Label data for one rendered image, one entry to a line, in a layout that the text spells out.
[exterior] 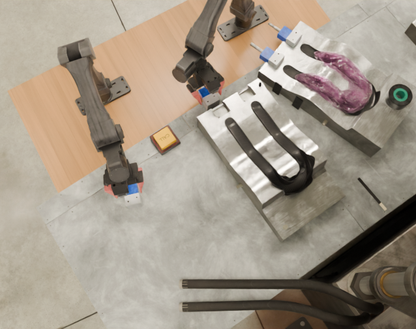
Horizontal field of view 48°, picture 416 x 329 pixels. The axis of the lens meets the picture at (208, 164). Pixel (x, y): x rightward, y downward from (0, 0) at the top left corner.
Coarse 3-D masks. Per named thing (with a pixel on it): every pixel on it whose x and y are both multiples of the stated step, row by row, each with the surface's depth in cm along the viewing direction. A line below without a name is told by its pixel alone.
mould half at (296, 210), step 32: (256, 96) 160; (224, 128) 158; (256, 128) 158; (288, 128) 158; (224, 160) 159; (288, 160) 150; (320, 160) 150; (256, 192) 147; (320, 192) 154; (288, 224) 152
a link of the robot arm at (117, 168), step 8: (120, 128) 129; (120, 136) 130; (112, 144) 132; (120, 144) 132; (104, 152) 130; (112, 152) 129; (112, 160) 127; (120, 160) 127; (112, 168) 127; (120, 168) 127; (112, 176) 128; (120, 176) 129; (128, 176) 130
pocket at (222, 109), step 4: (220, 104) 161; (224, 104) 162; (216, 108) 161; (220, 108) 162; (224, 108) 162; (228, 108) 160; (216, 112) 162; (220, 112) 162; (224, 112) 162; (216, 116) 162; (220, 116) 162
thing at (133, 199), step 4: (132, 184) 158; (136, 184) 158; (128, 188) 157; (132, 188) 157; (136, 188) 157; (132, 192) 157; (136, 192) 157; (128, 196) 155; (132, 196) 155; (136, 196) 155; (140, 196) 158; (128, 200) 155; (132, 200) 155; (136, 200) 155; (140, 200) 155; (128, 204) 154; (132, 204) 154; (136, 204) 156; (140, 204) 157; (128, 208) 159
